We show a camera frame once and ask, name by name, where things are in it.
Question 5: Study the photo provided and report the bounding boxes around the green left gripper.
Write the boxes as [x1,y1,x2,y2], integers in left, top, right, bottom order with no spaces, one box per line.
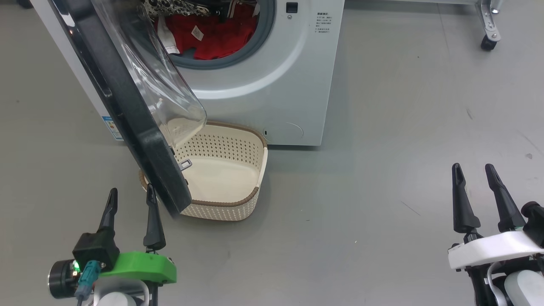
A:
[98,183,178,285]

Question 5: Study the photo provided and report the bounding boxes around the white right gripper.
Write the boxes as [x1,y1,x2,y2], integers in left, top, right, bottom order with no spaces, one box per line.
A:
[448,163,544,271]

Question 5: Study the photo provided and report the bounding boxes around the washing machine door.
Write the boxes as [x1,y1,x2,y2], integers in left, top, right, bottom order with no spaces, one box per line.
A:
[47,0,208,220]

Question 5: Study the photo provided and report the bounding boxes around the red clothes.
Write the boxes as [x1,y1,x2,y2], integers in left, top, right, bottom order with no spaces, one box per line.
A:
[155,3,259,60]

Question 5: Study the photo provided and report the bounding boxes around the cream perforated basket brown rim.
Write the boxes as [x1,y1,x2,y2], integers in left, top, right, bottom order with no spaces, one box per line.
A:
[139,121,269,222]

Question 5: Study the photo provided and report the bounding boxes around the white front-load washing machine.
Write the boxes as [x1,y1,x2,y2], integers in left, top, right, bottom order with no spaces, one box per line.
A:
[30,0,346,147]

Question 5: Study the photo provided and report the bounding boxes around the blue energy label sticker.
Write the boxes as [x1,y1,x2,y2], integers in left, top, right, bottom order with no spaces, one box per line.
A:
[102,116,124,141]

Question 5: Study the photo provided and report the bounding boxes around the white partition panel on casters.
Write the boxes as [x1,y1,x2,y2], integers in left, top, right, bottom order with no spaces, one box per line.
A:
[344,0,504,52]

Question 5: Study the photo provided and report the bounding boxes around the teal cable plug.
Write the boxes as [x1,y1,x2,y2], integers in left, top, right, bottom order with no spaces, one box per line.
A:
[76,261,102,298]

